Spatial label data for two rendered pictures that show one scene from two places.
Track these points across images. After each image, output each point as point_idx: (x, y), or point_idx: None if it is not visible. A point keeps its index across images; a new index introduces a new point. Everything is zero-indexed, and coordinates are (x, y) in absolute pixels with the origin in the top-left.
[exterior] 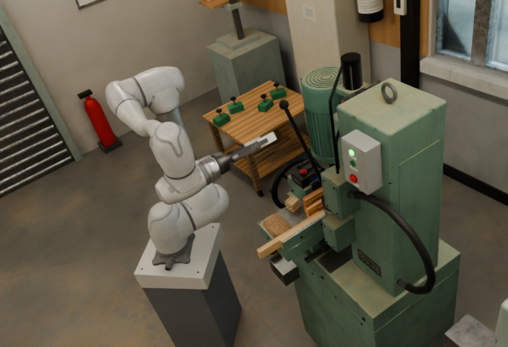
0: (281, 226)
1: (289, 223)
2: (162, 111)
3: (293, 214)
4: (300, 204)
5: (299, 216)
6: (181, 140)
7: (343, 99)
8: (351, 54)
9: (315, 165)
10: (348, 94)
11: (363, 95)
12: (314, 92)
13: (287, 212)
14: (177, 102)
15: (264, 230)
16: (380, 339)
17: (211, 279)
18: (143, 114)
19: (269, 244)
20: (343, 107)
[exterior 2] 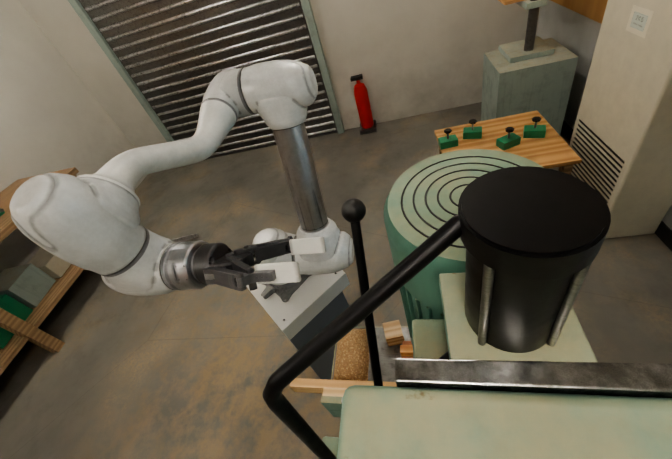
0: (348, 363)
1: (369, 360)
2: (271, 126)
3: (386, 349)
4: (407, 338)
5: (390, 360)
6: (39, 227)
7: (401, 370)
8: (554, 186)
9: (375, 367)
10: (450, 352)
11: (501, 432)
12: (392, 235)
13: (381, 339)
14: (294, 119)
15: (335, 345)
16: None
17: (313, 323)
18: (215, 126)
19: (309, 384)
20: (350, 433)
